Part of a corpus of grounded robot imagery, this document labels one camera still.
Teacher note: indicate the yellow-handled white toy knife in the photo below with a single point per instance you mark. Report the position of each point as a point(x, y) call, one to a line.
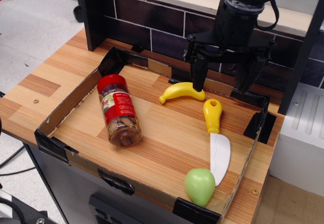
point(220, 148)

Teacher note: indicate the white ridged appliance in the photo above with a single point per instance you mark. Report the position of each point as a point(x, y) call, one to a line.
point(298, 155)

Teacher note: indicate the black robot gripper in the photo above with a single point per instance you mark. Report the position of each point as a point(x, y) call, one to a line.
point(232, 40)

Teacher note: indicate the green toy pear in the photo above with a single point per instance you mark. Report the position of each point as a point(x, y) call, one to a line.
point(200, 186)

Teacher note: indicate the black metal bracket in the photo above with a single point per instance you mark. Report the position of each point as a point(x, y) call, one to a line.
point(15, 211)

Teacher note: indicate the red-capped basil spice bottle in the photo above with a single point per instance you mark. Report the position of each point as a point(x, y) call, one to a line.
point(122, 126)

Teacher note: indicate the black vertical post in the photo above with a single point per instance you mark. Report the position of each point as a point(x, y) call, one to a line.
point(302, 58)

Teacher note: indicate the yellow toy banana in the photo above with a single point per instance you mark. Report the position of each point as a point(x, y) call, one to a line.
point(181, 89)

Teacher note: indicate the dark brick-pattern backsplash shelf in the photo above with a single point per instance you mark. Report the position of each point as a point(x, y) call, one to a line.
point(162, 27)

